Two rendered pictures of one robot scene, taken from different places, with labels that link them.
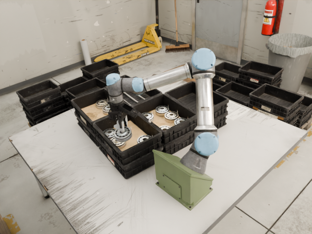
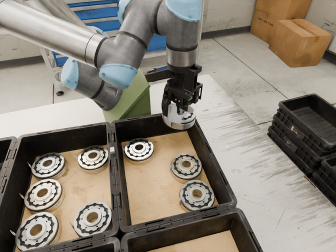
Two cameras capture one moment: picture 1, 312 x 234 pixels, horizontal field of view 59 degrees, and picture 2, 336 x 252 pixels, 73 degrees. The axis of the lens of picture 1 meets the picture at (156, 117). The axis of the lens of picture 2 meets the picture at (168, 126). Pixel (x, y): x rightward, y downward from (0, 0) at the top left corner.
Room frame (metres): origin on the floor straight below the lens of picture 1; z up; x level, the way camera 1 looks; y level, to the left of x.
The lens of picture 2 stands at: (1.84, 0.35, 1.46)
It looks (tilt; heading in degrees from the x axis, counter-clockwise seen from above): 43 degrees down; 199
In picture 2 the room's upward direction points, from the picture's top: straight up
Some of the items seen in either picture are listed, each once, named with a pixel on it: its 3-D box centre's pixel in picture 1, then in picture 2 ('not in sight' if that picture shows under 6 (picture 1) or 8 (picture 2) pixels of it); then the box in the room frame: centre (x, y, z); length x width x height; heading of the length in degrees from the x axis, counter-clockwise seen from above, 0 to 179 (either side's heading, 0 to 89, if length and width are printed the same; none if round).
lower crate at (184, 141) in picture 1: (164, 130); not in sight; (1.59, -0.05, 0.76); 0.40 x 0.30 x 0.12; 33
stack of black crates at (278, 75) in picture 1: (258, 87); not in sight; (2.78, -1.21, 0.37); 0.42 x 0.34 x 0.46; 39
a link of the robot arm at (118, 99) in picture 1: (115, 97); (182, 53); (1.33, 0.21, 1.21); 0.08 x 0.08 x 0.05
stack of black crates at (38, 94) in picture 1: (43, 106); not in sight; (2.76, 1.28, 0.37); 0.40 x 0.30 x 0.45; 129
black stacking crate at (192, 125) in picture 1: (163, 118); (66, 187); (1.59, -0.05, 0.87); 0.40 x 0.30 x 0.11; 33
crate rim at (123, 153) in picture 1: (126, 129); (164, 158); (1.43, 0.20, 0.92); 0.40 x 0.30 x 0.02; 33
